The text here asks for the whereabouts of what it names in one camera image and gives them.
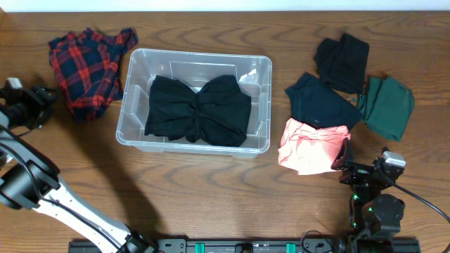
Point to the pink crumpled garment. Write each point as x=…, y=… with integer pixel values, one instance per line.
x=308, y=150

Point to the folded black cloth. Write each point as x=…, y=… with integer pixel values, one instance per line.
x=342, y=64

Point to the large black garment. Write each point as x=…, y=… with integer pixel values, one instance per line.
x=218, y=114

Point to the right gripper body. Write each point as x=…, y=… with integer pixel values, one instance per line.
x=364, y=192

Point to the red navy plaid shirt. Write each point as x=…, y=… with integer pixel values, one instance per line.
x=87, y=69

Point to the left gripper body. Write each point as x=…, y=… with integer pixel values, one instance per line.
x=27, y=108

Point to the green garment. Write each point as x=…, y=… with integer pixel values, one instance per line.
x=386, y=106

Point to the clear plastic storage bin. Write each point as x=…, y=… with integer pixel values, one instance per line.
x=254, y=76

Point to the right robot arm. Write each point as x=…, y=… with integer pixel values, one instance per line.
x=374, y=216

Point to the dark navy folded garment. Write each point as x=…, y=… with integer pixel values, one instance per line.
x=314, y=103

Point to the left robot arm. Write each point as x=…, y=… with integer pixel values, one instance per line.
x=34, y=182

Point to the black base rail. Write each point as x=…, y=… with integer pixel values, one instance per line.
x=284, y=246

